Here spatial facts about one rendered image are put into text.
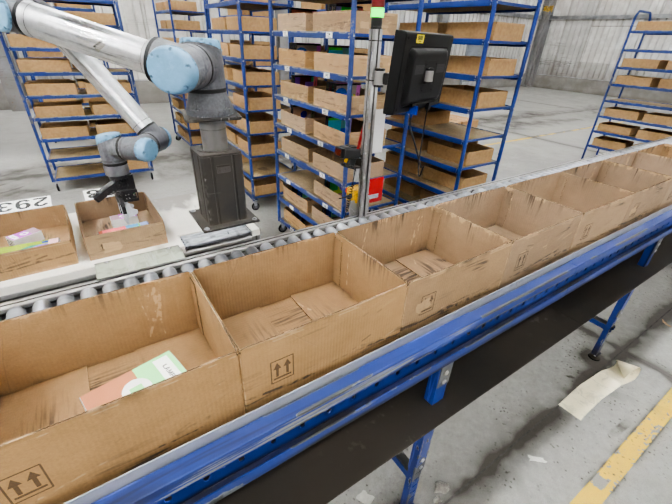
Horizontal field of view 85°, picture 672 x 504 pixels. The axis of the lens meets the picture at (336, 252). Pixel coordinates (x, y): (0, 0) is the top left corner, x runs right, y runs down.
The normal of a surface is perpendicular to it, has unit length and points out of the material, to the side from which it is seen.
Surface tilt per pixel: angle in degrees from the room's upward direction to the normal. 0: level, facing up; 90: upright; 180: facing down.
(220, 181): 90
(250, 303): 89
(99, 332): 89
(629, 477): 0
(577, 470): 0
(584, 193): 89
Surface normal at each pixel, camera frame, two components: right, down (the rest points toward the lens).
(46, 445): 0.55, 0.44
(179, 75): -0.05, 0.54
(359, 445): 0.04, -0.87
